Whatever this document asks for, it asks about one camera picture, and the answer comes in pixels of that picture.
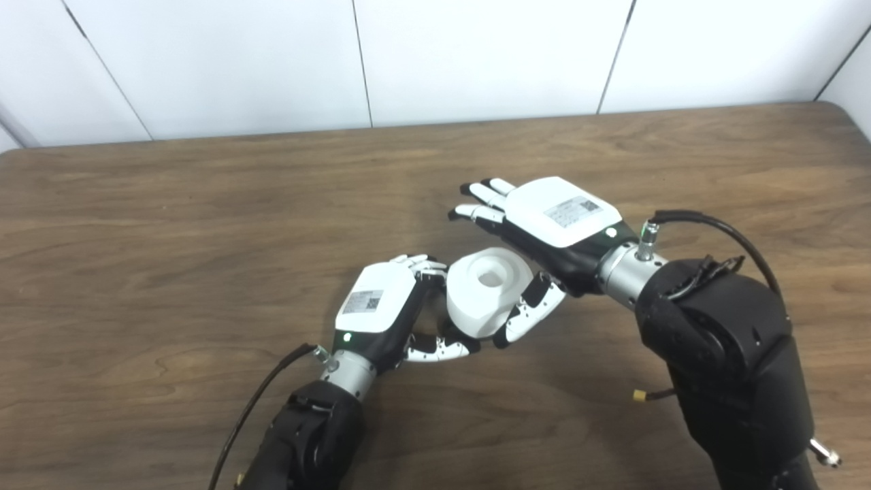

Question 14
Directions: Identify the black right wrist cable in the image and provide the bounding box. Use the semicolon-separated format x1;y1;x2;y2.
636;210;783;297

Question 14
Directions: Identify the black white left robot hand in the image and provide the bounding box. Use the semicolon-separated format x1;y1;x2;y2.
332;254;481;375

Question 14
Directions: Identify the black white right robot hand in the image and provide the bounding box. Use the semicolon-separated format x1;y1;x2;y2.
447;176;623;350

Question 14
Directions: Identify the round white plastic piece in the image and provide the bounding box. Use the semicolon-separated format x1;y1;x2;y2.
446;247;535;339

